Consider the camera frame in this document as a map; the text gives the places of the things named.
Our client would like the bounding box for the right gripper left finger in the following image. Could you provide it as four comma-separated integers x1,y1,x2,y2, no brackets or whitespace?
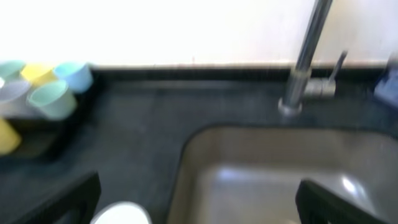
12,170,102,224

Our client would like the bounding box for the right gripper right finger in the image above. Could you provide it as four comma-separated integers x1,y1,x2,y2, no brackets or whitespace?
295,178,388,224

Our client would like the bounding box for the white cup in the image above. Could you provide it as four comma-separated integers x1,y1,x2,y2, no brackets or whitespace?
90,200,153,224

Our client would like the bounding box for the black tray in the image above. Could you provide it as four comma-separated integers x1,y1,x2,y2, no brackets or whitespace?
0,63,101,162

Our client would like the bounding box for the steel sink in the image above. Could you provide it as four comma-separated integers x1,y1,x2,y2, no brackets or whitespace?
166,124,398,224

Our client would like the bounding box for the yellow cup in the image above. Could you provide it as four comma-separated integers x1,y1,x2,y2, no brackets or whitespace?
20,63,58,88
0,118,22,156

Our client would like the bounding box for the pale green cup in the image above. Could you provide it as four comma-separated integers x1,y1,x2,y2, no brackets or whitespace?
27,80,78,121
0,60,27,82

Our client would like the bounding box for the grey cup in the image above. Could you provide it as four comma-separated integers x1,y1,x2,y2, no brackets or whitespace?
0,78,32,118

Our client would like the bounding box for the blue cup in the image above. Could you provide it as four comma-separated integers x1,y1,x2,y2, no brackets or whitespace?
52,61,95,95

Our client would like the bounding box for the blue soap bottle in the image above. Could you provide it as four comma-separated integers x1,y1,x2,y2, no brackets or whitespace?
373,51,398,110

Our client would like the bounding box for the steel tap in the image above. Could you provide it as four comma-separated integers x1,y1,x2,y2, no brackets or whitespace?
277,0,349,118

